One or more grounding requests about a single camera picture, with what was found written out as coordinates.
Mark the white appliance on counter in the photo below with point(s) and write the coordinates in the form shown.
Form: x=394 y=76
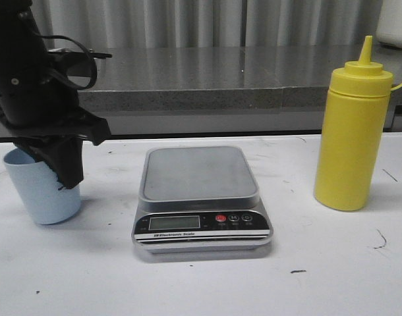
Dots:
x=389 y=28

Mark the light blue plastic cup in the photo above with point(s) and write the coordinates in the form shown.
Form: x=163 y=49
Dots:
x=44 y=197

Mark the silver digital kitchen scale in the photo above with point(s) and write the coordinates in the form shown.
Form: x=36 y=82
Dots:
x=203 y=198

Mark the grey stone counter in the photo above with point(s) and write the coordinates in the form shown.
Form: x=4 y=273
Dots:
x=164 y=92

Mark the yellow squeeze bottle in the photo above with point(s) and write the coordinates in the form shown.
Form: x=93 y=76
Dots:
x=356 y=108

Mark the grey pleated curtain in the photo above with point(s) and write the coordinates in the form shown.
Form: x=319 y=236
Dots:
x=154 y=24

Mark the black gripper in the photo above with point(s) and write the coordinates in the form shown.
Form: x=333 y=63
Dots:
x=39 y=94

